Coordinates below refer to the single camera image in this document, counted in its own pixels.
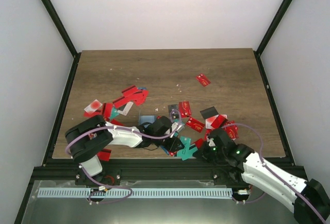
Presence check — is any black VIP card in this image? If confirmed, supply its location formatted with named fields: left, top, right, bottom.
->
left=168, top=104, right=180, bottom=119

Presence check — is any red cards top left pile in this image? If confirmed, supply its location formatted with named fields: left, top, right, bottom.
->
left=112, top=85, right=149, bottom=109

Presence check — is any white red circle card left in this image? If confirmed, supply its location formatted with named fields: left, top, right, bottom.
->
left=84, top=99, right=103, bottom=114

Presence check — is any blue leather card holder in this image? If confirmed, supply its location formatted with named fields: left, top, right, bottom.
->
left=139, top=112, right=156, bottom=125

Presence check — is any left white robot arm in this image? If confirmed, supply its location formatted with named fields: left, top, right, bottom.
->
left=64, top=115, right=183, bottom=185

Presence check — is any black aluminium frame rail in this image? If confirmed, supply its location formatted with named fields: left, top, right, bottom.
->
left=32, top=158, right=238, bottom=184

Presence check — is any red card black stripe front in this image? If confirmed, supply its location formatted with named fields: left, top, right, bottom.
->
left=97, top=149, right=111, bottom=162

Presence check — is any light blue slotted cable duct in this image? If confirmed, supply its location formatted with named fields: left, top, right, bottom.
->
left=37, top=187, right=233, bottom=199

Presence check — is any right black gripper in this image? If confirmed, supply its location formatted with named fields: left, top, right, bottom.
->
left=193, top=141, right=226, bottom=166

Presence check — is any black card right pile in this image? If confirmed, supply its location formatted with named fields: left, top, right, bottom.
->
left=200, top=107, right=219, bottom=119

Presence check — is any red VIP card centre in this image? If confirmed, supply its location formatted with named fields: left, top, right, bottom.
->
left=178, top=101, right=192, bottom=117

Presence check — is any lone red card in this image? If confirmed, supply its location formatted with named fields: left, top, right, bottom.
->
left=196, top=74, right=211, bottom=87

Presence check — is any teal VIP card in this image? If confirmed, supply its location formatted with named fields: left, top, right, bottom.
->
left=176, top=136, right=198, bottom=161

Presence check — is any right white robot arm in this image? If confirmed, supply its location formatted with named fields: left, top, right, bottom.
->
left=193, top=128, right=329, bottom=223

